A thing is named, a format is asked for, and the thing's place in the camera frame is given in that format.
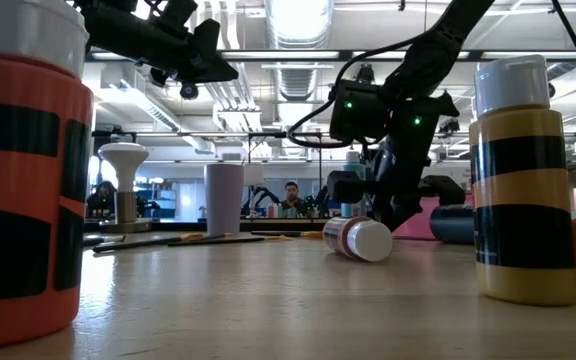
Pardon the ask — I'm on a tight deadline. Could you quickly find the white globe table lamp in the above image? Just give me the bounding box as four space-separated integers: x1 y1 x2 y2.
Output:
97 142 153 234

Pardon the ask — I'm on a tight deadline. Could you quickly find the brown striped paint bottle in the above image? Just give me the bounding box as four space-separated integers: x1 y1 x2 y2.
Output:
321 215 395 264

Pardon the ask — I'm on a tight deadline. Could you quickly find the blue-lit background shelf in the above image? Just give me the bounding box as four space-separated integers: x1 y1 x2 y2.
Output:
135 175 178 221

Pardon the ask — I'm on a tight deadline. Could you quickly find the lilac plastic cup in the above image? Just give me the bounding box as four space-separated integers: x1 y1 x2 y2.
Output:
204 163 247 234

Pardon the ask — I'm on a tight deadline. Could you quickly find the large teal paint bottle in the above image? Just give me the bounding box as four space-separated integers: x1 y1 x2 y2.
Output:
339 149 369 219

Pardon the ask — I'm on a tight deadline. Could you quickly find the person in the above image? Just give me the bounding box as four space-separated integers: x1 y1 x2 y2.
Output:
85 180 118 220
280 180 305 215

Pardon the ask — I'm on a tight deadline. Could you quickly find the large black paint bottle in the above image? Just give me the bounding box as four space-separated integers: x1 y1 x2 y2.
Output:
428 203 475 245

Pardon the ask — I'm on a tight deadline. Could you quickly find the black ceiling dome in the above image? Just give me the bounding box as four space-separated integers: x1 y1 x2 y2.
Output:
179 82 201 101

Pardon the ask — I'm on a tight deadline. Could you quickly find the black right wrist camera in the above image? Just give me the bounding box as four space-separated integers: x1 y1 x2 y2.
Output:
328 78 390 145

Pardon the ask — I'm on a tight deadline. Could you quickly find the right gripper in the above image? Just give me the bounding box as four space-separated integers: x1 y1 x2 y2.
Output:
325 91 468 232

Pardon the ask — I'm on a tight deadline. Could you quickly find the white lampshade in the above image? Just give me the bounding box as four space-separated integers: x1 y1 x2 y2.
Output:
244 164 266 188

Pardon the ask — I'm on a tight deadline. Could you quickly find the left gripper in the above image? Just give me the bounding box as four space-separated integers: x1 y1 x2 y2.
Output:
167 18 240 84

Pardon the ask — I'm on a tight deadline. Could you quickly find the black ceiling spotlight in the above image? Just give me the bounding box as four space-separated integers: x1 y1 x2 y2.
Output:
438 117 463 137

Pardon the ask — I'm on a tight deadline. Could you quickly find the pink plastic bin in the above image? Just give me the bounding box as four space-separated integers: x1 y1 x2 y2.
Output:
392 194 475 241

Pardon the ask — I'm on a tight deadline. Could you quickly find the yellow black-striped paint bottle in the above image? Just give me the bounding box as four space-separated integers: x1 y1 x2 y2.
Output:
469 54 576 307

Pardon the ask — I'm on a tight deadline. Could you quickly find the white LED light strip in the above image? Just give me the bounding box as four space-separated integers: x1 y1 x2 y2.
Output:
482 50 576 60
222 50 342 60
351 50 471 60

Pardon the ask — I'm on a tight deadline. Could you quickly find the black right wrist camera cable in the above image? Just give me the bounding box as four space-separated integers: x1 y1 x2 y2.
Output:
286 29 422 150

